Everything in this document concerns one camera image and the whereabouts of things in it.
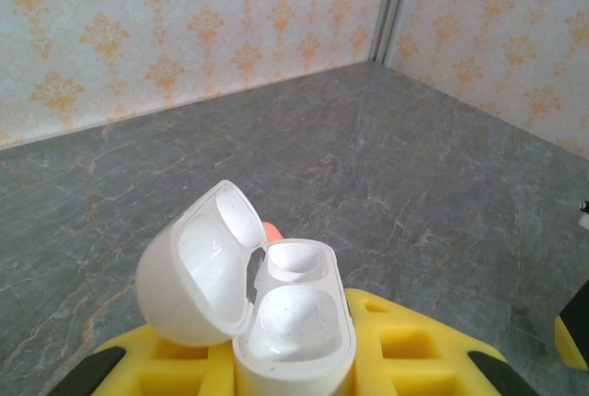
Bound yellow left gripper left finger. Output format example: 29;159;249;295
58;323;241;396

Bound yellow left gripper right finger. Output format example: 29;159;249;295
342;286;540;396

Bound white earbud charging case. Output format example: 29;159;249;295
133;179;359;396

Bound aluminium frame post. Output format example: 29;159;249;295
369;0;414;66

